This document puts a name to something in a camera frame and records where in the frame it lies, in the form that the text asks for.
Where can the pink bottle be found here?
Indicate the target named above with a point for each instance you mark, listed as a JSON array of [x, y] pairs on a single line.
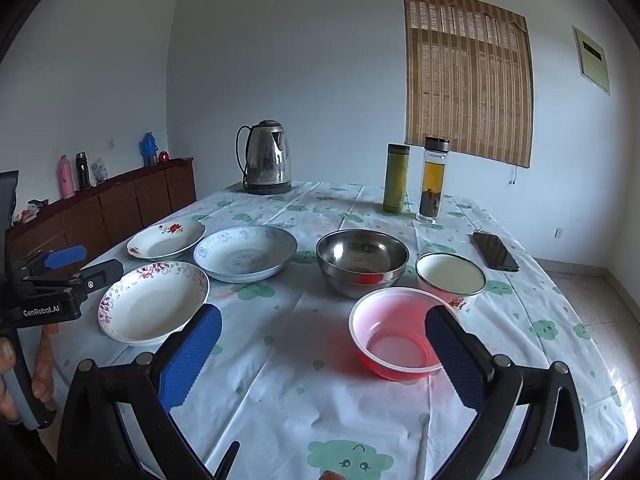
[[67, 180]]

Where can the stainless steel bowl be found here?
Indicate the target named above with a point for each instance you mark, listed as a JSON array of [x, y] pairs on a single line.
[[362, 260]]

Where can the black kettle base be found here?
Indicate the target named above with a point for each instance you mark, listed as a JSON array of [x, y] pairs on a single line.
[[267, 190]]

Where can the black smartphone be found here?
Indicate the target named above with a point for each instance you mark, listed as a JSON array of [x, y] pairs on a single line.
[[496, 251]]

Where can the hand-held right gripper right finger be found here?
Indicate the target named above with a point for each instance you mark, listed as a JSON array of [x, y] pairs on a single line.
[[460, 365]]

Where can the white enamel bowl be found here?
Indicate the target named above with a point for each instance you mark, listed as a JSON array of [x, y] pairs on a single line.
[[450, 275]]

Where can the black bottle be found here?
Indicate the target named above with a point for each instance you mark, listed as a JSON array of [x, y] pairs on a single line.
[[83, 172]]

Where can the glass tea bottle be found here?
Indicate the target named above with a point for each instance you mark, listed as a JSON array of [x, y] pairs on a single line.
[[432, 185]]

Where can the white tablecloth green print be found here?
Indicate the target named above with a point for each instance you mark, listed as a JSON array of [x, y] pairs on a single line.
[[300, 360]]

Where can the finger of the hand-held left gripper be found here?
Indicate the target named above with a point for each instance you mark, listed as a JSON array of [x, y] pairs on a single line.
[[65, 257], [102, 274]]

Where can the white plate pink floral rim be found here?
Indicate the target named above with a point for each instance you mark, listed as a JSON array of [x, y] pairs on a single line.
[[150, 305]]

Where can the white plate red flowers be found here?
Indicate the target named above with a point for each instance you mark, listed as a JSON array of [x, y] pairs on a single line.
[[165, 242]]

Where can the blue thermos jug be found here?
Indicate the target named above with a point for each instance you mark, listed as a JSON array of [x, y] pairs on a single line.
[[149, 150]]

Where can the brown wooden sideboard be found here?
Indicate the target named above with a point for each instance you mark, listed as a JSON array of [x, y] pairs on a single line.
[[115, 210]]

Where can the clear plastic bag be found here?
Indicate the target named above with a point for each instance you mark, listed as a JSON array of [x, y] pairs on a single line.
[[100, 170]]

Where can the person's left hand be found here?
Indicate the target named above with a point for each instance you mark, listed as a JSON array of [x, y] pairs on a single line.
[[44, 360]]

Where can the stainless steel electric kettle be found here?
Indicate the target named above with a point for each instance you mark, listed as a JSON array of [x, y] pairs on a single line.
[[267, 152]]

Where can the green thermos flask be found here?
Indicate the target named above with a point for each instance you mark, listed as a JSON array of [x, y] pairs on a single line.
[[396, 180]]

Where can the small red object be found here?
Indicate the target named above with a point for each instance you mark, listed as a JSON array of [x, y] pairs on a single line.
[[164, 157]]

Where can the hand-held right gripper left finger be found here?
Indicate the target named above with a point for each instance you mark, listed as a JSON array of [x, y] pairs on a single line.
[[192, 355]]

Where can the white wall panel box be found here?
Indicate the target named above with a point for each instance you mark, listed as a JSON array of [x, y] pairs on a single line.
[[592, 60]]

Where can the bamboo window blind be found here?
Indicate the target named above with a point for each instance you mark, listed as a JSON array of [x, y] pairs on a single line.
[[467, 80]]

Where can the pink plastic bowl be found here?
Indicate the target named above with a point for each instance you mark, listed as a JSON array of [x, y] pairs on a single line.
[[395, 320]]

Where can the white plate blue pattern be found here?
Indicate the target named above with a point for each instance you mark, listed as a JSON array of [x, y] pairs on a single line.
[[245, 255]]

